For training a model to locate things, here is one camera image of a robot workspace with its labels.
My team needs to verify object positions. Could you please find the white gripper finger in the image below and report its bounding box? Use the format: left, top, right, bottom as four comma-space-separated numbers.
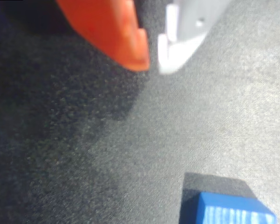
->
157, 0, 232, 75

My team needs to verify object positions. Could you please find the blue cube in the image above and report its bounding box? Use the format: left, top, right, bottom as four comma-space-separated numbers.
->
196, 191, 276, 224

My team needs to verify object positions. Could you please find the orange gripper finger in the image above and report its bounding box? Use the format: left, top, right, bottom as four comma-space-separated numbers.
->
56, 0, 151, 71

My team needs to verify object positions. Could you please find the grey felt mat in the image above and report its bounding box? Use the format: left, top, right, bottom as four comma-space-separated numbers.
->
0, 0, 280, 224

